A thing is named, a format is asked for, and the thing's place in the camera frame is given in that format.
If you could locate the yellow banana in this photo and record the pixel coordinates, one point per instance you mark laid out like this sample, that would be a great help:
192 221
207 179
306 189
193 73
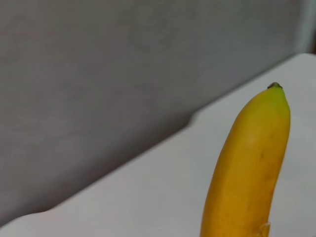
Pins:
247 172

